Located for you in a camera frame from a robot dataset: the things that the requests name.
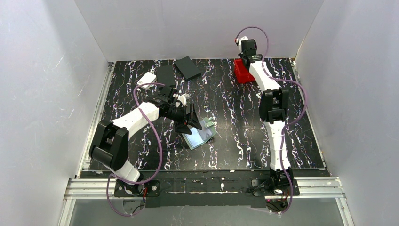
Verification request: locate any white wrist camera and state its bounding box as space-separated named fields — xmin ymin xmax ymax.
xmin=235 ymin=36 xmax=248 ymax=51
xmin=176 ymin=94 xmax=191 ymax=107

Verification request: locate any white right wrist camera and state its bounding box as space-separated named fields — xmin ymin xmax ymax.
xmin=235 ymin=36 xmax=248 ymax=51

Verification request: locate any black flat box angled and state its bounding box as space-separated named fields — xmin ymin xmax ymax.
xmin=175 ymin=56 xmax=201 ymax=81

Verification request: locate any mint green card holder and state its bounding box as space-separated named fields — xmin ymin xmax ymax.
xmin=182 ymin=117 xmax=217 ymax=150

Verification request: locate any aluminium rail frame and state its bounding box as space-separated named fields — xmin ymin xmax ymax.
xmin=58 ymin=177 xmax=354 ymax=226

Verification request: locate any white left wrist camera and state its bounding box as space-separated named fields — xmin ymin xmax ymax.
xmin=176 ymin=94 xmax=191 ymax=107

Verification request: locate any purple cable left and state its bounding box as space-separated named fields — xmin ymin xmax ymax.
xmin=106 ymin=82 xmax=175 ymax=217

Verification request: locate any white small box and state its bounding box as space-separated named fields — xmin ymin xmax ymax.
xmin=137 ymin=72 xmax=156 ymax=90

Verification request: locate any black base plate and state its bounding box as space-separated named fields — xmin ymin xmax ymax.
xmin=113 ymin=169 xmax=300 ymax=208

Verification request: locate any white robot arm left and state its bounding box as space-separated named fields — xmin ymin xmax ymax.
xmin=88 ymin=86 xmax=202 ymax=185

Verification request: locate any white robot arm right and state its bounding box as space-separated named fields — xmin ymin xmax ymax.
xmin=235 ymin=36 xmax=293 ymax=182

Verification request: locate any red plastic bin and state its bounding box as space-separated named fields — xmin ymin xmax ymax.
xmin=234 ymin=59 xmax=255 ymax=83

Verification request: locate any black flat box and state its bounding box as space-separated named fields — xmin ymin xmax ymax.
xmin=156 ymin=65 xmax=176 ymax=88

